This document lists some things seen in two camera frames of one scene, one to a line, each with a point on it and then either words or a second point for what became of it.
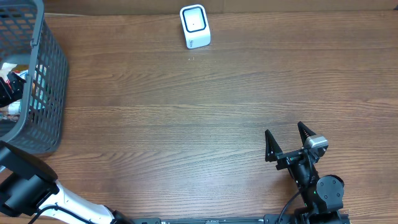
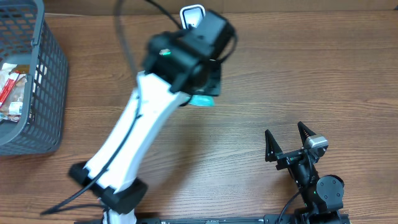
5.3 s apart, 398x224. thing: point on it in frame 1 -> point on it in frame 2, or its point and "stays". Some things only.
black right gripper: [290, 157] stays
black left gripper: [8, 90] -> [212, 84]
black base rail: [264, 219] stays
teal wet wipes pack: [40, 88] -> [203, 100]
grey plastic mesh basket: [23, 32] stays
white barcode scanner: [195, 26] stays
